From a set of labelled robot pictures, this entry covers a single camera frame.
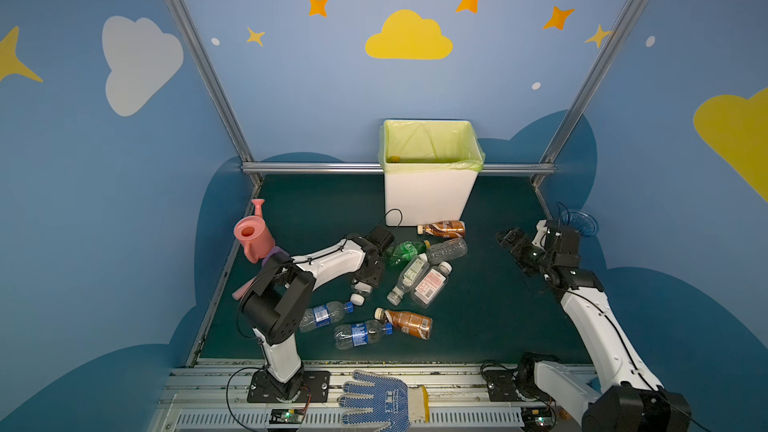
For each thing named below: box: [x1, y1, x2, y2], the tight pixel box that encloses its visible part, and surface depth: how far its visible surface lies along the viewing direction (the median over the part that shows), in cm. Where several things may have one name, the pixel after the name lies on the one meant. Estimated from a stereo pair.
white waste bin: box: [384, 171, 479, 227], surface depth 95 cm
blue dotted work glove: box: [338, 370, 430, 432], surface depth 73 cm
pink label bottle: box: [411, 261, 452, 309], surface depth 90 cm
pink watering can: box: [233, 198, 275, 263], surface depth 93 cm
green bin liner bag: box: [378, 119, 485, 172], surface depth 100 cm
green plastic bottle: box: [385, 240, 431, 269], surface depth 98 cm
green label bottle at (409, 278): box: [386, 253, 429, 306], surface depth 91 cm
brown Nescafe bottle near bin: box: [417, 220, 466, 238], surface depth 103 cm
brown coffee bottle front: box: [374, 307, 433, 340], surface depth 82 cm
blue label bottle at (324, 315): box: [299, 301, 355, 332], surface depth 83 cm
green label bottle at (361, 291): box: [350, 278, 373, 306], surface depth 89 cm
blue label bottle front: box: [334, 320, 394, 349], surface depth 80 cm
